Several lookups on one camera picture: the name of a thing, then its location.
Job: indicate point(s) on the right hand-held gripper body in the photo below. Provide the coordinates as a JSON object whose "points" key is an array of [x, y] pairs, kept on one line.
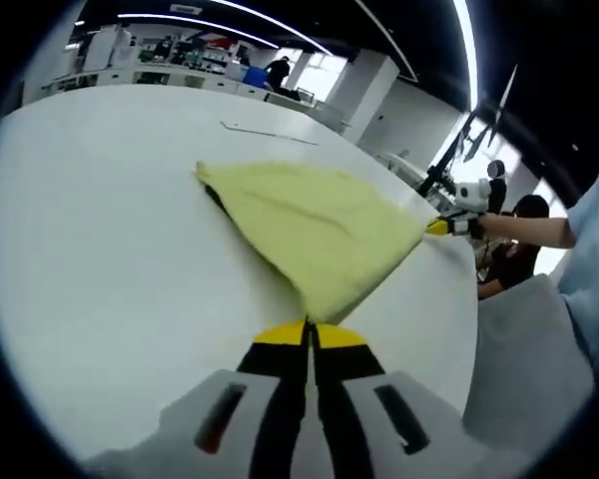
{"points": [[471, 194]]}

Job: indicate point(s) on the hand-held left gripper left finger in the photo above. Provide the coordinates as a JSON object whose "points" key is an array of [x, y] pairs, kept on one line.
{"points": [[214, 414]]}

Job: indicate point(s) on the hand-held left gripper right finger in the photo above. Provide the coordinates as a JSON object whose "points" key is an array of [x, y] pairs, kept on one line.
{"points": [[404, 414]]}

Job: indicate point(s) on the yellow grey blue garment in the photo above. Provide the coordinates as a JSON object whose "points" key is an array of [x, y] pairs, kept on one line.
{"points": [[304, 224]]}

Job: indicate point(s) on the black tripod stand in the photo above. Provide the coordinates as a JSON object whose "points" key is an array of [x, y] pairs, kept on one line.
{"points": [[444, 164]]}

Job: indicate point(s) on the white desk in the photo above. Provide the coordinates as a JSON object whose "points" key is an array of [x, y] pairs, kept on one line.
{"points": [[402, 167]]}

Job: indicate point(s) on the white square pillar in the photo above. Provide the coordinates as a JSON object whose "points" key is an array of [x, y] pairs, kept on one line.
{"points": [[367, 95]]}

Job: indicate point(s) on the wide ceiling light strip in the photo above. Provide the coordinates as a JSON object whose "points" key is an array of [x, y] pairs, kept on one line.
{"points": [[466, 50]]}

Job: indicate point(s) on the white socket panel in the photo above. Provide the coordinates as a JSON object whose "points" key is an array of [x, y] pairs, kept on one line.
{"points": [[269, 134]]}

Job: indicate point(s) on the long ceiling light strip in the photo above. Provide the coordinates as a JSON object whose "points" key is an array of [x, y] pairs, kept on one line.
{"points": [[279, 25]]}

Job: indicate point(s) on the row of white cabinets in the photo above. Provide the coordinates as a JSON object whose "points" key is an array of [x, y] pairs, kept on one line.
{"points": [[179, 80]]}

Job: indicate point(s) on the short ceiling light strip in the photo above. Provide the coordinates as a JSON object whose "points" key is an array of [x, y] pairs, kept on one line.
{"points": [[194, 26]]}

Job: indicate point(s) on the ceiling air vent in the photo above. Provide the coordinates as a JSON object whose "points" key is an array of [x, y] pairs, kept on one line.
{"points": [[184, 8]]}

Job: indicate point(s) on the tall white machine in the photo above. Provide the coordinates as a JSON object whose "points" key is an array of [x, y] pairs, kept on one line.
{"points": [[101, 47]]}

